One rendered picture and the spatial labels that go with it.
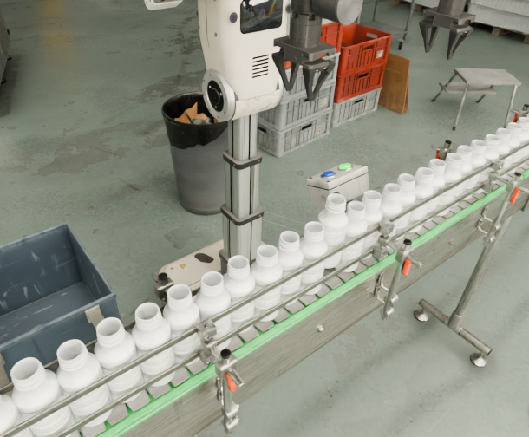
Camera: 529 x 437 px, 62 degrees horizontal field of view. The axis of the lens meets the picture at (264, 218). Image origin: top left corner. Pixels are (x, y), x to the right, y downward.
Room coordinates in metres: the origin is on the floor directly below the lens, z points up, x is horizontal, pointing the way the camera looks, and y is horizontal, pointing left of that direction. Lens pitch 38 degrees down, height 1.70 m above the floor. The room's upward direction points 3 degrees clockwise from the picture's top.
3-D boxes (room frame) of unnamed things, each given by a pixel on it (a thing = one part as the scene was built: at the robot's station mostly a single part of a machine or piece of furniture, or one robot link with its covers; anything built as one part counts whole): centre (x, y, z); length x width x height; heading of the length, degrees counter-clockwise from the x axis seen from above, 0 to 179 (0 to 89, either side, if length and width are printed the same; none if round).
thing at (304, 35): (0.83, -0.06, 1.47); 0.10 x 0.07 x 0.07; 41
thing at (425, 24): (1.13, -0.40, 1.40); 0.07 x 0.07 x 0.09; 39
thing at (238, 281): (0.55, 0.04, 1.08); 0.06 x 0.06 x 0.17
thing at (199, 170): (2.33, 0.37, 0.32); 0.45 x 0.45 x 0.64
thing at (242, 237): (1.35, 0.09, 0.48); 0.13 x 0.13 x 0.40; 39
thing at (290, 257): (0.63, -0.05, 1.08); 0.06 x 0.06 x 0.17
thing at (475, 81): (3.79, -1.79, 0.21); 0.61 x 0.47 x 0.41; 3
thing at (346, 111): (3.75, -0.62, 0.11); 0.61 x 0.41 x 0.22; 132
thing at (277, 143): (3.23, -0.15, 0.11); 0.61 x 0.41 x 0.22; 135
